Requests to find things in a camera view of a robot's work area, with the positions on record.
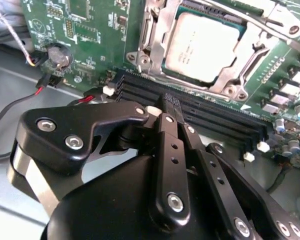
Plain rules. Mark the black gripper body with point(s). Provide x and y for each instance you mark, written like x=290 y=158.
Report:
x=110 y=212

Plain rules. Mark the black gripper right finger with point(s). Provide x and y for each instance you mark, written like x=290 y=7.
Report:
x=230 y=195

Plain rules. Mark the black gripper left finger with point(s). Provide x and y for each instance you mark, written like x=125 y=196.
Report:
x=65 y=130

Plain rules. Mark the silver CPU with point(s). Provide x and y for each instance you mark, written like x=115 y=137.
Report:
x=202 y=45

